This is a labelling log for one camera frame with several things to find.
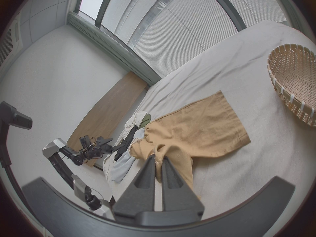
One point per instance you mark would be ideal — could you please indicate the tan shorts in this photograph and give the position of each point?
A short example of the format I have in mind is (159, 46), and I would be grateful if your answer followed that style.
(197, 129)

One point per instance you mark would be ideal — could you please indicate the round woven basket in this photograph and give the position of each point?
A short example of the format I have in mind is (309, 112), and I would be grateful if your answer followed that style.
(296, 78)

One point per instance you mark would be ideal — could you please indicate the white ceiling air conditioner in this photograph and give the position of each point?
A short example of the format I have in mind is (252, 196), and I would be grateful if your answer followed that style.
(9, 43)

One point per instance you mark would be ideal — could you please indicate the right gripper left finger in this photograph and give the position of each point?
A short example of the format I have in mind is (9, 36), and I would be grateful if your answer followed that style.
(140, 194)

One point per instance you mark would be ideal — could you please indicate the pile of clothes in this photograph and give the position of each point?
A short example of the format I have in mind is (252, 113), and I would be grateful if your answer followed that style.
(123, 162)

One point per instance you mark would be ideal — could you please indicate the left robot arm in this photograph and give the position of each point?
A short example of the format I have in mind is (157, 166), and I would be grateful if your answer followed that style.
(53, 147)

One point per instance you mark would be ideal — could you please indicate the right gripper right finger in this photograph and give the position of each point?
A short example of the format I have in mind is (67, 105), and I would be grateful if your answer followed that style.
(177, 194)

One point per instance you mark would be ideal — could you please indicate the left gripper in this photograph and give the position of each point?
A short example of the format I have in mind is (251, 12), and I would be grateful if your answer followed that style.
(102, 149)

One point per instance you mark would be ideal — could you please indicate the window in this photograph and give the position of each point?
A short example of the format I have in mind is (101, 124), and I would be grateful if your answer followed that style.
(185, 21)

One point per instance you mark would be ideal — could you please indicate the grey-green curtain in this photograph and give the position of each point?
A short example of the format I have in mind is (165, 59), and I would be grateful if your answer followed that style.
(116, 50)

